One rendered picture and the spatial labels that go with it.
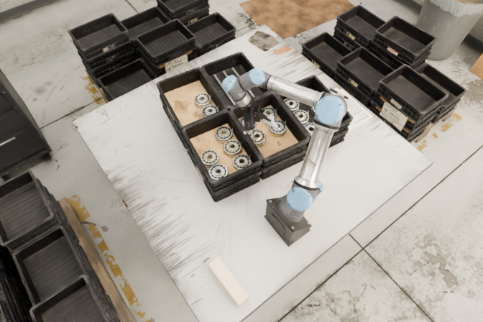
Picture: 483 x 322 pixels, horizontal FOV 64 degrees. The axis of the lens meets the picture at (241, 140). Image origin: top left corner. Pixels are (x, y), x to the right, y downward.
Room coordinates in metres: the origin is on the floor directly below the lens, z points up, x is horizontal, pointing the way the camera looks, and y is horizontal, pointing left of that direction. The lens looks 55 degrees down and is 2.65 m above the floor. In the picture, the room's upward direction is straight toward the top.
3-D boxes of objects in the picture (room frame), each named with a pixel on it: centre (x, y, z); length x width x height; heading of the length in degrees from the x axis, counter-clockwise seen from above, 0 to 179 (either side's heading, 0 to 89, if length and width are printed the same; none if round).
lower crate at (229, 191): (1.17, 0.11, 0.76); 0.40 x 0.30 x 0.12; 28
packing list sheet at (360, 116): (1.61, -0.68, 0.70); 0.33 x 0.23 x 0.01; 37
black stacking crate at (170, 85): (1.52, 0.30, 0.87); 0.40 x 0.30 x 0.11; 28
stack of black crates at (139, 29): (2.76, 0.85, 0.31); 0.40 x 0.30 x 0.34; 127
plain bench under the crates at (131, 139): (1.35, -0.03, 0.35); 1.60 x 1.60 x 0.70; 37
